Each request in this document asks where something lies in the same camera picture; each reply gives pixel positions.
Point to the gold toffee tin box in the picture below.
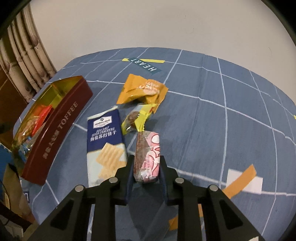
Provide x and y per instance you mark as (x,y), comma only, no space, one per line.
(33,159)

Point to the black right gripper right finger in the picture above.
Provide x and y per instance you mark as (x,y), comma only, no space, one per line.
(204,212)

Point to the pink cake snack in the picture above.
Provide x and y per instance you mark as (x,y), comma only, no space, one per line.
(147,157)

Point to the clear bag of peanuts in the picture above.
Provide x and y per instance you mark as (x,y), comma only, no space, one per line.
(27,130)

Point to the brown paper bag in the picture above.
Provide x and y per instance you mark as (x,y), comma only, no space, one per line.
(18,201)

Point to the red snack packet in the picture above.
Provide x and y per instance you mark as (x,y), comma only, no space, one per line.
(42,114)

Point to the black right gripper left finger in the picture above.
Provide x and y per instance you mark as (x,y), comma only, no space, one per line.
(89,211)

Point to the orange snack packet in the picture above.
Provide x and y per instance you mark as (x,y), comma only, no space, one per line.
(147,91)

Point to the yellow chocolate candy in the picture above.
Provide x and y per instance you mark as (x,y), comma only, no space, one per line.
(136,119)

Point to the blue grid tablecloth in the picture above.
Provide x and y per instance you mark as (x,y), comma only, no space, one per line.
(216,120)

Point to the blue soda crackers pack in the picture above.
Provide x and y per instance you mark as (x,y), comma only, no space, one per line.
(106,151)

